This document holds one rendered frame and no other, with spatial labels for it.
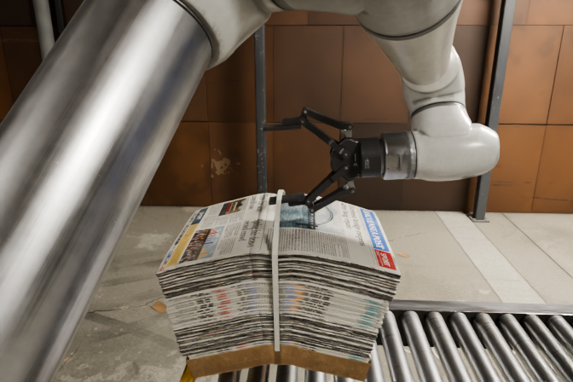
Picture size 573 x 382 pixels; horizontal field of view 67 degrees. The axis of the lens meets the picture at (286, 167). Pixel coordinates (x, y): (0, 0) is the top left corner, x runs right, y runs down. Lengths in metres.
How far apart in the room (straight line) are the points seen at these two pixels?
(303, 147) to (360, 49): 0.95
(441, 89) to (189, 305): 0.59
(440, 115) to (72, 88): 0.65
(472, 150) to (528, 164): 3.48
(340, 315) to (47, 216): 0.60
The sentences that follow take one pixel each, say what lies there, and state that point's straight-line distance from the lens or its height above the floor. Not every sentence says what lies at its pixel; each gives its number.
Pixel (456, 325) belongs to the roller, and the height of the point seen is 0.79.
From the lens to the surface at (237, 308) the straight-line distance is 0.79.
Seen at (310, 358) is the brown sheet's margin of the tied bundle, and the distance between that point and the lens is 0.84.
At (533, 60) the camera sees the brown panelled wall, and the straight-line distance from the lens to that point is 4.11.
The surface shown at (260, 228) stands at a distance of 0.81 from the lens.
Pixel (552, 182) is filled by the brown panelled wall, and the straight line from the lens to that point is 4.44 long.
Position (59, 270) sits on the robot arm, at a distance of 0.28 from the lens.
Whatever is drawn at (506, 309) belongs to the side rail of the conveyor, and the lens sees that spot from 1.38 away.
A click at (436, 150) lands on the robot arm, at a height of 1.33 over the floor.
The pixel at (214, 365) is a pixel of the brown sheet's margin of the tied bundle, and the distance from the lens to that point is 0.87.
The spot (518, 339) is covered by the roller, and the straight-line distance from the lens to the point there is 1.29.
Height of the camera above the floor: 1.52
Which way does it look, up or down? 17 degrees down
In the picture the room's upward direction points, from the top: straight up
